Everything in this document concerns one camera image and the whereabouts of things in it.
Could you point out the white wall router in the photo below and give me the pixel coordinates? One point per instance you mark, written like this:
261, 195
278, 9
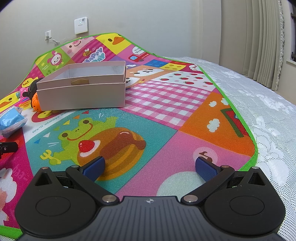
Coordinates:
81, 25

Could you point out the blue packet in clear wrap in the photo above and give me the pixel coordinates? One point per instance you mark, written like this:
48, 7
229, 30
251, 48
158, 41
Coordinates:
10, 119

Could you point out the pink cardboard box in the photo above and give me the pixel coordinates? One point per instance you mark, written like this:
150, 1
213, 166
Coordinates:
81, 97

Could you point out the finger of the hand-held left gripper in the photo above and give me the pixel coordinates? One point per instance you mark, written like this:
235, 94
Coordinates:
8, 147

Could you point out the colourful printed play mat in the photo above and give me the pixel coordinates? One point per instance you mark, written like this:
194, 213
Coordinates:
161, 104

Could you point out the black and orange plush doll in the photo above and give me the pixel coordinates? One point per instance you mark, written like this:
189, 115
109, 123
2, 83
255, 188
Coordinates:
32, 89

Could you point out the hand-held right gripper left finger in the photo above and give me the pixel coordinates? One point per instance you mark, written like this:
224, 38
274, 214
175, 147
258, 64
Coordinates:
93, 168

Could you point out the white wall socket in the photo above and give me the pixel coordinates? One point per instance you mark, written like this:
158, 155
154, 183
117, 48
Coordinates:
47, 34

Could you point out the beige curtain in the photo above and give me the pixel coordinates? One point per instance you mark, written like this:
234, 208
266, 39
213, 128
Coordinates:
261, 41

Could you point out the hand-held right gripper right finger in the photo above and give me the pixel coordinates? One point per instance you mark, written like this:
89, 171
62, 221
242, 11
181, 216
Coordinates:
205, 169

